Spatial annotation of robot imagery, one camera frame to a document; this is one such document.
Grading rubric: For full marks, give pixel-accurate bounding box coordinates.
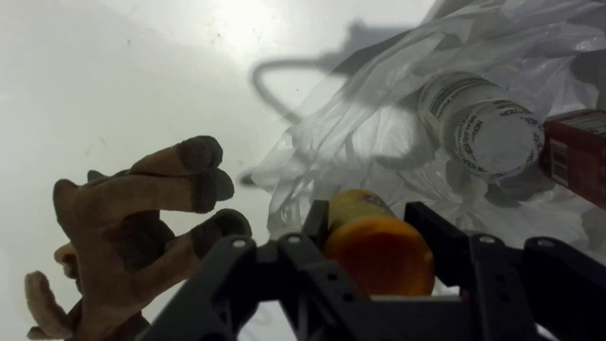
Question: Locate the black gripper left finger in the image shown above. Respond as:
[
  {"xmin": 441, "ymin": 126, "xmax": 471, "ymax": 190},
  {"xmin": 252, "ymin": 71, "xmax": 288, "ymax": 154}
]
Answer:
[{"xmin": 134, "ymin": 198, "xmax": 380, "ymax": 341}]

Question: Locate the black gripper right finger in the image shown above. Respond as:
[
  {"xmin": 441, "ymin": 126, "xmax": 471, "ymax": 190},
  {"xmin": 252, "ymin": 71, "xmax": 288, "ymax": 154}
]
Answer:
[{"xmin": 403, "ymin": 200, "xmax": 606, "ymax": 341}]

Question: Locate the yellow tub orange lid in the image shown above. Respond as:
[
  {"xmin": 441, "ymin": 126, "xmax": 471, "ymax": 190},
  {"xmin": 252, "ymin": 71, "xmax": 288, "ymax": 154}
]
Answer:
[{"xmin": 322, "ymin": 187, "xmax": 437, "ymax": 298}]

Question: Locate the spice jar red lid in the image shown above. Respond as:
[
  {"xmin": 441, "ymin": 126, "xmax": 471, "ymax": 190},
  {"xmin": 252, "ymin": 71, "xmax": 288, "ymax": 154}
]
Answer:
[{"xmin": 539, "ymin": 107, "xmax": 606, "ymax": 209}]

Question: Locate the white lidded supplement jar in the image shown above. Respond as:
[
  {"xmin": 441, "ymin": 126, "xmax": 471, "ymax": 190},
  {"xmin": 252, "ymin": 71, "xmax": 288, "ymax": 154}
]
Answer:
[{"xmin": 414, "ymin": 69, "xmax": 545, "ymax": 185}]

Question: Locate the brown plush toy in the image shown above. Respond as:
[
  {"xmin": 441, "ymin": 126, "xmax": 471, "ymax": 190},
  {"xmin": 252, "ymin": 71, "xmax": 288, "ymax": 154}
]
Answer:
[{"xmin": 24, "ymin": 134, "xmax": 253, "ymax": 341}]

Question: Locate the white plastic bag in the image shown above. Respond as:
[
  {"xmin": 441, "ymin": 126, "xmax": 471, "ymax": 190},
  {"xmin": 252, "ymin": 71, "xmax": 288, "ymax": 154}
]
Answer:
[{"xmin": 242, "ymin": 0, "xmax": 606, "ymax": 253}]

